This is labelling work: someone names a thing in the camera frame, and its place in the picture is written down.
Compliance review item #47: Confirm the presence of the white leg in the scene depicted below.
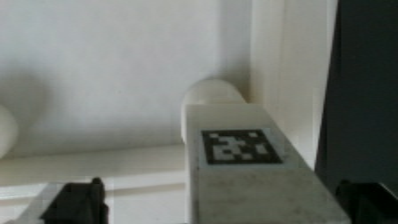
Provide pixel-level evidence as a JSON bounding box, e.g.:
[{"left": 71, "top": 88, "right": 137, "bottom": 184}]
[{"left": 183, "top": 103, "right": 354, "bottom": 224}]

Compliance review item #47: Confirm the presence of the white square tabletop part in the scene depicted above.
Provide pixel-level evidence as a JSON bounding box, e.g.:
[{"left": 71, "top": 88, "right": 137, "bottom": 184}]
[{"left": 0, "top": 0, "right": 340, "bottom": 224}]

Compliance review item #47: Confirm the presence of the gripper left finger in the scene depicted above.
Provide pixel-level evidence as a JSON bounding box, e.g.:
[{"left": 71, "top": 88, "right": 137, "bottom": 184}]
[{"left": 39, "top": 178, "right": 109, "bottom": 224}]

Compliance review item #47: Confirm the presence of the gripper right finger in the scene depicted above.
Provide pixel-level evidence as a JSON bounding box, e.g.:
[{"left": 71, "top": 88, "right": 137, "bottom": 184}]
[{"left": 336, "top": 180, "right": 398, "bottom": 224}]

